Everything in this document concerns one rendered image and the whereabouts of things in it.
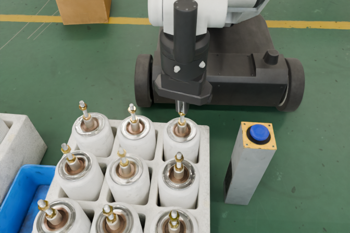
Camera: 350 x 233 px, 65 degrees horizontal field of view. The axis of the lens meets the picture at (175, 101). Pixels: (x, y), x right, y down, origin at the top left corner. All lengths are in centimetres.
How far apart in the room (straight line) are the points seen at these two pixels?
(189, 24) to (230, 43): 73
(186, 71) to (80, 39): 105
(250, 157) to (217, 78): 37
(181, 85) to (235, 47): 59
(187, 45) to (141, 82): 54
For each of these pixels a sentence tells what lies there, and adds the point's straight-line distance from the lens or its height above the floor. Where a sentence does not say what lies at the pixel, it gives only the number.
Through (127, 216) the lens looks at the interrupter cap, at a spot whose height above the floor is 25.
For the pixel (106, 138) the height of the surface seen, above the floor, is 22.
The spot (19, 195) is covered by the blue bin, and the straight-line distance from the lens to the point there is 91.
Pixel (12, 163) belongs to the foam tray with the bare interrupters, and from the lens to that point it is 91.
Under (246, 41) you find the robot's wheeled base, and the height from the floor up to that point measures 17.
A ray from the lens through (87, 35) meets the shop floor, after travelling 150.
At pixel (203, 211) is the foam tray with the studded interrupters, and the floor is 18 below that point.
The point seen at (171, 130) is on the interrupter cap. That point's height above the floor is 25.
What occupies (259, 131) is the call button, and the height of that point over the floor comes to 33.
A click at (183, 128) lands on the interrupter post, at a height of 27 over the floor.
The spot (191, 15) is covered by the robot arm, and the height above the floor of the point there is 61.
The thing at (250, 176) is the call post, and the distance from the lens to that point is 73.
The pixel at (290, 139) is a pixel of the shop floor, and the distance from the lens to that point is 106.
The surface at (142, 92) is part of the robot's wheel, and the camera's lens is 95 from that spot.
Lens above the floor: 82
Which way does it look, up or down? 48 degrees down
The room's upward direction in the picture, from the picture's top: straight up
